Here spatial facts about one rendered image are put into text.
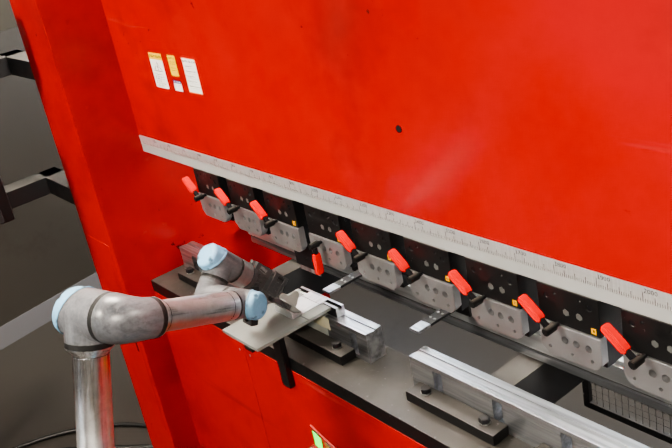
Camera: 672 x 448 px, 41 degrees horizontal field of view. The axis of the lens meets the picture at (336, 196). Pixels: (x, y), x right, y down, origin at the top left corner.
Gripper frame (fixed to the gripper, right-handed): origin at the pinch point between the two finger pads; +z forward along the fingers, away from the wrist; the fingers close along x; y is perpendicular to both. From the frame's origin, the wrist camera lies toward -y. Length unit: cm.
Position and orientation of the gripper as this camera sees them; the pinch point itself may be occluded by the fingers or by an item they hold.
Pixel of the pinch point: (289, 309)
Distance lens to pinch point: 262.8
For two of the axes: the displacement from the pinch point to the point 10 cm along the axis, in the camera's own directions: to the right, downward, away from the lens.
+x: -6.4, -1.8, 7.5
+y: 4.5, -8.8, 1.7
